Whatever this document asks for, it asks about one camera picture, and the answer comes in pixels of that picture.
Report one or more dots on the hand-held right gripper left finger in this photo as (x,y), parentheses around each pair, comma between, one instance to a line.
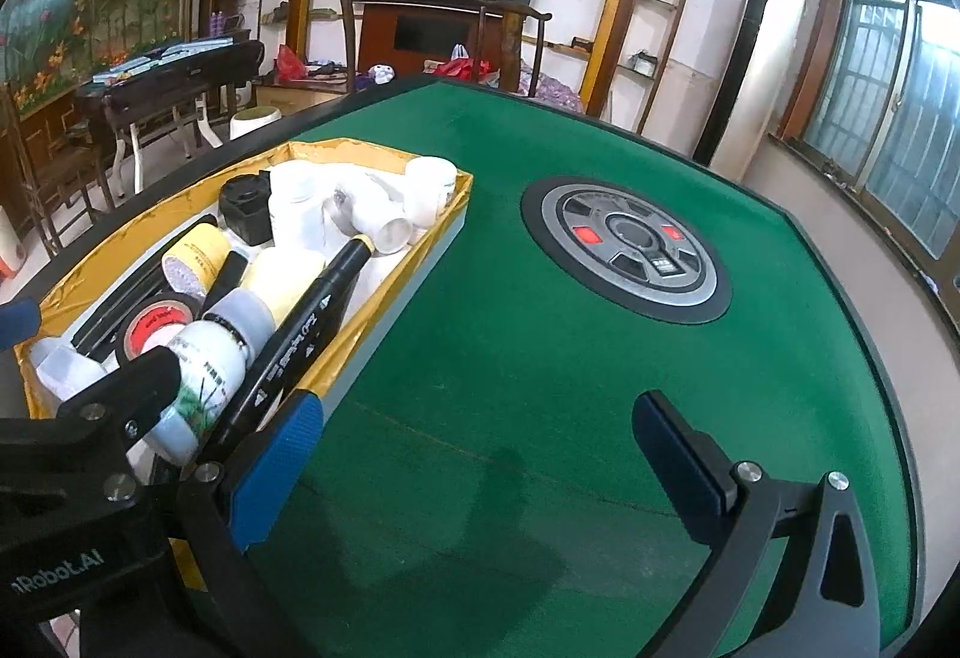
(274,470)

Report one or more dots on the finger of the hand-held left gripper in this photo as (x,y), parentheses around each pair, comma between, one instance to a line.
(16,322)
(127,395)

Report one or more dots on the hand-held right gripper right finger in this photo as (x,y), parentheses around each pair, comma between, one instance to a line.
(679,470)

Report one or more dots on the black tape roll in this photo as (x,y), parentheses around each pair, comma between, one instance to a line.
(154,328)

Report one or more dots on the grey capped bottle leaf label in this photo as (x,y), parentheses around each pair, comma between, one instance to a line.
(206,365)

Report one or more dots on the black rubber strip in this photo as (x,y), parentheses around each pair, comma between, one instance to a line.
(112,305)

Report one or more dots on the yellow tray white lining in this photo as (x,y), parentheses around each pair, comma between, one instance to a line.
(97,268)

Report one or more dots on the black marker yellow end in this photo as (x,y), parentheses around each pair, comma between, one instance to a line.
(300,335)

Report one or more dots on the black plastic part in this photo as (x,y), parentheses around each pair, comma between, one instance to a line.
(247,204)

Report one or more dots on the round table control panel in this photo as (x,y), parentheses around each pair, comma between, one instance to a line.
(626,245)

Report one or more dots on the black electric piano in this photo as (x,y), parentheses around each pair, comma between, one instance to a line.
(172,81)

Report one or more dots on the stack of books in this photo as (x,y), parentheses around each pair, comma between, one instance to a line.
(150,58)

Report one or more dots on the white round bin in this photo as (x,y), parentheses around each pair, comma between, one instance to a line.
(255,122)

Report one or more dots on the red bag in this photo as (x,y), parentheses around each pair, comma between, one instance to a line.
(290,62)
(459,66)

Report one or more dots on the tower air conditioner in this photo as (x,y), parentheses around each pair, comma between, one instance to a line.
(765,81)

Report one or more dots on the floral cloth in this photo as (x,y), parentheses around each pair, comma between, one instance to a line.
(551,92)

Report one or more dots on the white toy figure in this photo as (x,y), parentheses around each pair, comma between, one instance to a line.
(384,75)

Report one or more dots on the wooden framed window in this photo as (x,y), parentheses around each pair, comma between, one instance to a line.
(885,103)

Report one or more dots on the wooden chair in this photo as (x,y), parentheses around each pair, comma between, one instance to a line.
(346,28)
(510,43)

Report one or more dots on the wooden television cabinet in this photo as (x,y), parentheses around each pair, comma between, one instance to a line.
(435,36)

